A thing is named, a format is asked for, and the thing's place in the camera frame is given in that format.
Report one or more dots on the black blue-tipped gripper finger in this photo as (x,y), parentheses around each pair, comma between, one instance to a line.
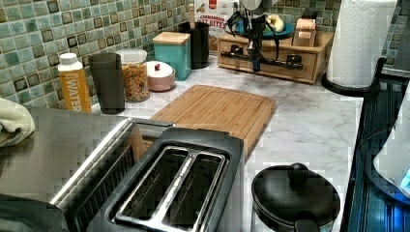
(255,59)

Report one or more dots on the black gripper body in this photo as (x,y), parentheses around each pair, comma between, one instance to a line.
(253,27)

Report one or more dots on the wooden drawer with black handle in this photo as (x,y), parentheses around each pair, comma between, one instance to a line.
(300,66)

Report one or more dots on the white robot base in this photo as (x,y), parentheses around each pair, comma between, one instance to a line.
(389,170)

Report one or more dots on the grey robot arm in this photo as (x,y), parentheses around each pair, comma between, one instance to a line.
(257,8)

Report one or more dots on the wooden drawer cabinet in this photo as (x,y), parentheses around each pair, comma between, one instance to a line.
(323,43)

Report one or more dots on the blue plate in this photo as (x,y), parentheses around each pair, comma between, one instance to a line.
(285,33)

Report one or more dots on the banana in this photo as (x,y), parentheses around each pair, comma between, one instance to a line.
(275,22)

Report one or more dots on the cinnamon oat bites box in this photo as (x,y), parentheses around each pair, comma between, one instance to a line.
(214,13)

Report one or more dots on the small wooden pink box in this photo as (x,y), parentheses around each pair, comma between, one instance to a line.
(305,32)

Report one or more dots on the black utensil holder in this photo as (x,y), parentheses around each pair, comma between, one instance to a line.
(199,43)

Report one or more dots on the bamboo cutting board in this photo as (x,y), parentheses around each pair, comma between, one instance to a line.
(241,114)

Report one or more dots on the teal canister with wooden lid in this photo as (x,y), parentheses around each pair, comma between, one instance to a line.
(173,49)

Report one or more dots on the pink pot with white lid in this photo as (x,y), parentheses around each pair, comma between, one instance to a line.
(161,76)

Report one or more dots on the black paper towel holder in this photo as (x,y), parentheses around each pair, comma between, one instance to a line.
(357,91)

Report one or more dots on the white paper towel roll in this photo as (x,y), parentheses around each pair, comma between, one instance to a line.
(362,28)

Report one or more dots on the glass jar with cereal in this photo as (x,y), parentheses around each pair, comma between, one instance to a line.
(134,70)

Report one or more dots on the black two-slot toaster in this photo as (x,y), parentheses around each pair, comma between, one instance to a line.
(187,181)

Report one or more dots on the dark grey plastic cup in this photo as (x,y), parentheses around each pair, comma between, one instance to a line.
(106,70)

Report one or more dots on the black pot with lid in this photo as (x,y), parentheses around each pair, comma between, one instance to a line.
(292,198)

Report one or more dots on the orange water carton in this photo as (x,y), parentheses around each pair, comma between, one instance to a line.
(73,83)

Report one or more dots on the stainless steel toaster oven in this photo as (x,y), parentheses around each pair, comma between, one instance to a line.
(56,179)

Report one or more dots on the cream cloth towel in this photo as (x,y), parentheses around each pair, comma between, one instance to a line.
(16,123)

